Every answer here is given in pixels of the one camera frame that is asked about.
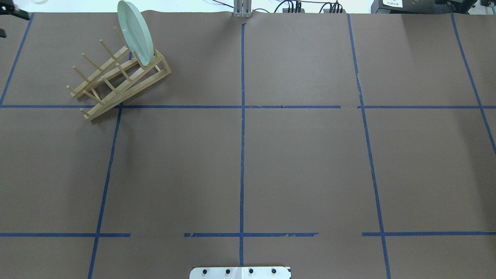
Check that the wooden dish rack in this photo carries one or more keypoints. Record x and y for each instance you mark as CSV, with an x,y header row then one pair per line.
x,y
121,77

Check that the black usb hub right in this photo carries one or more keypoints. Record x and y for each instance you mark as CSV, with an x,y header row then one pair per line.
x,y
332,8

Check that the black computer box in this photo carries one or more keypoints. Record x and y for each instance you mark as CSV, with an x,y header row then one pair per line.
x,y
421,6

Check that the black usb hub left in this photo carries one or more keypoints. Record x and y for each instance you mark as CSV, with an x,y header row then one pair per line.
x,y
294,7

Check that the pale green plate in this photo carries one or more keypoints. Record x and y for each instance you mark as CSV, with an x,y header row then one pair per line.
x,y
135,31

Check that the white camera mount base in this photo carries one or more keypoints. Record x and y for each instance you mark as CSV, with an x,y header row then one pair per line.
x,y
259,272

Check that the grey aluminium frame post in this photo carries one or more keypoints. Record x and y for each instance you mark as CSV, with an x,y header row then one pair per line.
x,y
242,8

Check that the black usb hub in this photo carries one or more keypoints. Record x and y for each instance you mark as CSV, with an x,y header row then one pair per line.
x,y
294,7
332,8

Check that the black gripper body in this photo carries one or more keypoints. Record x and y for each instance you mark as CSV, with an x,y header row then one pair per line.
x,y
21,14

